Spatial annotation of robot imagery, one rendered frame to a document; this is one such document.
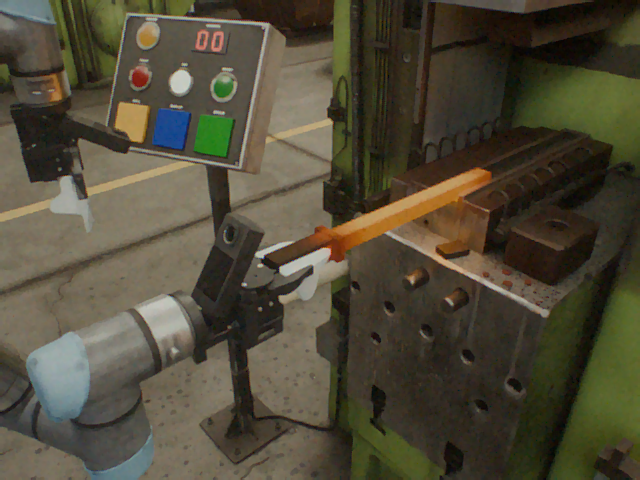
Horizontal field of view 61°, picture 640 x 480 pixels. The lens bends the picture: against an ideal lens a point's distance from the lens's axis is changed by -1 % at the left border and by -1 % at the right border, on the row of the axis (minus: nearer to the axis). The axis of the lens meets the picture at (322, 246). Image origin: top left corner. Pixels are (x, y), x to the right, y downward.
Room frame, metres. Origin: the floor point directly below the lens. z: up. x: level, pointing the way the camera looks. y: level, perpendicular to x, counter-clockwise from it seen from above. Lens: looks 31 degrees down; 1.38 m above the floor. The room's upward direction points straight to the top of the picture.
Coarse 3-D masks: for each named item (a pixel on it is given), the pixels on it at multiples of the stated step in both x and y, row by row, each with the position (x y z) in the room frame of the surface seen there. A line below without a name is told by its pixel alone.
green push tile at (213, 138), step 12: (204, 120) 1.03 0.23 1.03; (216, 120) 1.02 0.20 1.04; (228, 120) 1.01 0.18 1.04; (204, 132) 1.02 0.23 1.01; (216, 132) 1.01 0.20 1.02; (228, 132) 1.00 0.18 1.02; (204, 144) 1.01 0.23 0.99; (216, 144) 1.00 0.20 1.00; (228, 144) 0.99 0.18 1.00; (216, 156) 0.99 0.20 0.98
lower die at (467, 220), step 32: (544, 128) 1.11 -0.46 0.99; (448, 160) 0.96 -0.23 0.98; (480, 160) 0.94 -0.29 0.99; (544, 160) 0.93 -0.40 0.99; (576, 160) 0.93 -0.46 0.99; (608, 160) 1.01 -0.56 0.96; (416, 192) 0.84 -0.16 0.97; (480, 192) 0.80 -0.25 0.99; (512, 192) 0.80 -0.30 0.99; (544, 192) 0.84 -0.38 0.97; (448, 224) 0.79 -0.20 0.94; (480, 224) 0.74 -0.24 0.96
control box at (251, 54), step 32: (128, 32) 1.20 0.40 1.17; (160, 32) 1.17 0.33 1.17; (192, 32) 1.14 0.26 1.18; (224, 32) 1.11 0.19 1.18; (256, 32) 1.09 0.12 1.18; (128, 64) 1.17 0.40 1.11; (160, 64) 1.14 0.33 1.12; (192, 64) 1.11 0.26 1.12; (224, 64) 1.08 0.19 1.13; (256, 64) 1.06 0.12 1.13; (128, 96) 1.13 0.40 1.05; (160, 96) 1.10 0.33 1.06; (192, 96) 1.08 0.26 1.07; (256, 96) 1.03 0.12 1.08; (192, 128) 1.04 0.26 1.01; (256, 128) 1.03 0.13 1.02; (192, 160) 1.01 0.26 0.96; (224, 160) 0.98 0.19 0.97; (256, 160) 1.02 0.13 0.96
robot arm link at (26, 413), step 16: (0, 352) 0.42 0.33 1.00; (16, 352) 0.44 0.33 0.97; (0, 368) 0.41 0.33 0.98; (16, 368) 0.43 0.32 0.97; (0, 384) 0.40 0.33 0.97; (16, 384) 0.42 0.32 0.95; (0, 400) 0.40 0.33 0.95; (16, 400) 0.41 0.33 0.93; (32, 400) 0.42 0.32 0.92; (0, 416) 0.41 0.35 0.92; (16, 416) 0.41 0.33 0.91; (32, 416) 0.41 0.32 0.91; (32, 432) 0.41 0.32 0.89
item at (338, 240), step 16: (464, 176) 0.82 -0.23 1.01; (480, 176) 0.82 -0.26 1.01; (432, 192) 0.76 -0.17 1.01; (448, 192) 0.77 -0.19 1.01; (384, 208) 0.70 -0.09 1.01; (400, 208) 0.70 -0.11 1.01; (416, 208) 0.72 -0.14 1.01; (432, 208) 0.74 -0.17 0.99; (352, 224) 0.65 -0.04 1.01; (368, 224) 0.66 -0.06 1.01; (384, 224) 0.67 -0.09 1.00; (400, 224) 0.69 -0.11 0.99; (304, 240) 0.60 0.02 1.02; (320, 240) 0.60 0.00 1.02; (336, 240) 0.60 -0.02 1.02; (352, 240) 0.63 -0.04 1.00; (272, 256) 0.56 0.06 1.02; (288, 256) 0.56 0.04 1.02; (304, 256) 0.57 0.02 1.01; (336, 256) 0.60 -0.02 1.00
